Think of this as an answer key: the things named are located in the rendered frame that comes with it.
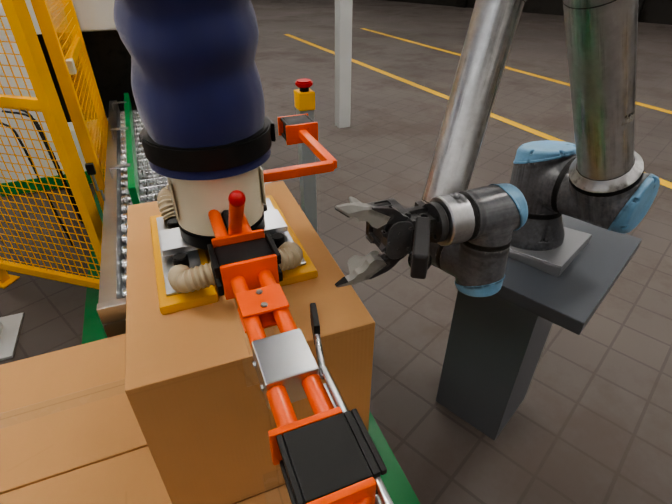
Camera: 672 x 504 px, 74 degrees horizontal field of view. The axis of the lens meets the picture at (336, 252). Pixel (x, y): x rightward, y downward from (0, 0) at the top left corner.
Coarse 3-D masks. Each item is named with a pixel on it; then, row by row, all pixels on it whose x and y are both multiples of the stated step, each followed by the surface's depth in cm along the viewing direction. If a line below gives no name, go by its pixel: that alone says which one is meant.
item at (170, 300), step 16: (160, 224) 98; (176, 224) 93; (160, 256) 88; (176, 256) 83; (192, 256) 88; (160, 272) 84; (160, 288) 80; (208, 288) 80; (160, 304) 77; (176, 304) 77; (192, 304) 78
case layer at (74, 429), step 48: (0, 384) 114; (48, 384) 114; (96, 384) 114; (0, 432) 103; (48, 432) 103; (96, 432) 103; (0, 480) 93; (48, 480) 93; (96, 480) 93; (144, 480) 93
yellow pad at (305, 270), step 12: (264, 204) 100; (276, 204) 106; (288, 228) 97; (276, 240) 88; (288, 240) 92; (300, 264) 86; (312, 264) 86; (288, 276) 83; (300, 276) 84; (312, 276) 85
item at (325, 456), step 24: (336, 408) 44; (288, 432) 41; (312, 432) 41; (336, 432) 41; (288, 456) 40; (312, 456) 39; (336, 456) 39; (360, 456) 39; (288, 480) 42; (312, 480) 38; (336, 480) 38; (360, 480) 38
